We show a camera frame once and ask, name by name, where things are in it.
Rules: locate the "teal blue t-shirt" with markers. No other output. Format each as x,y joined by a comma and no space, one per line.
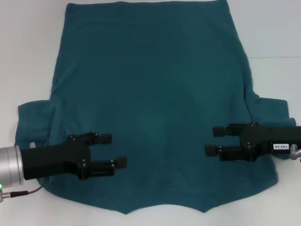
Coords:
152,82

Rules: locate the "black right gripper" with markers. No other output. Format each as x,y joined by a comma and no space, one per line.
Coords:
265,139

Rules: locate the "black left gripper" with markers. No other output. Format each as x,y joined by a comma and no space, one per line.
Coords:
51,160

